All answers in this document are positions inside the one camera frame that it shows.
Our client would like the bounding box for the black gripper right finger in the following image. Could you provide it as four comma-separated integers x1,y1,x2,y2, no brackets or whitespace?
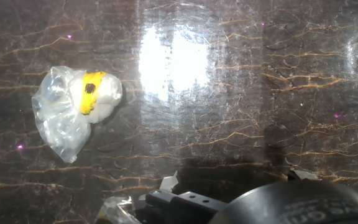
287,167,322,183

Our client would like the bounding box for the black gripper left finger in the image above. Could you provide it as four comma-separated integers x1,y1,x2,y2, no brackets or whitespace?
97,170,228,224

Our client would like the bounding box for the clear plastic bag with items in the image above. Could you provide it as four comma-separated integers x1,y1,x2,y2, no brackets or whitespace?
31,65,124,164

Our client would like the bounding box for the dark marble pattern board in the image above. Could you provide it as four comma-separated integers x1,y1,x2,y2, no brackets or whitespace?
0,0,358,224

